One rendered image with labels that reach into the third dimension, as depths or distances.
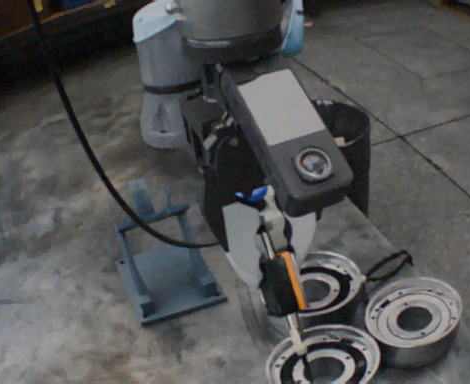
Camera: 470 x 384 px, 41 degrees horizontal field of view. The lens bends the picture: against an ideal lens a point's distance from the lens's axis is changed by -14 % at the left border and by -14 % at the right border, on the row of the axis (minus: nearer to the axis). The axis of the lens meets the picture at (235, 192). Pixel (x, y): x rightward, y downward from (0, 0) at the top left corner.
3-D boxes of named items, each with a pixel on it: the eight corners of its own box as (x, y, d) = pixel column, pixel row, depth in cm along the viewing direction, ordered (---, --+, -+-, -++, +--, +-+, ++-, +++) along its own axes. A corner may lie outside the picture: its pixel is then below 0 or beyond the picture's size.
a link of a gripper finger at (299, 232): (300, 233, 62) (278, 143, 57) (329, 267, 57) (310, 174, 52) (268, 247, 61) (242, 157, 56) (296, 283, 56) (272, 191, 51)
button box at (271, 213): (297, 243, 81) (293, 208, 79) (239, 263, 80) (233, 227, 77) (271, 211, 88) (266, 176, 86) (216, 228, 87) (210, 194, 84)
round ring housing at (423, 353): (474, 325, 62) (479, 297, 60) (418, 387, 57) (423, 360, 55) (406, 293, 70) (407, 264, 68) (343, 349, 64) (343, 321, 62)
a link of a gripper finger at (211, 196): (258, 233, 55) (255, 130, 51) (267, 245, 53) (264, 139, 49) (200, 246, 54) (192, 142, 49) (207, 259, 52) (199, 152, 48)
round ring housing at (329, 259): (281, 356, 65) (277, 328, 63) (250, 298, 74) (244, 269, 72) (376, 321, 67) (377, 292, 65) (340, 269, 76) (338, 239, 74)
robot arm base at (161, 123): (134, 123, 117) (124, 72, 112) (217, 98, 121) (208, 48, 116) (153, 159, 105) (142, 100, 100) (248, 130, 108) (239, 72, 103)
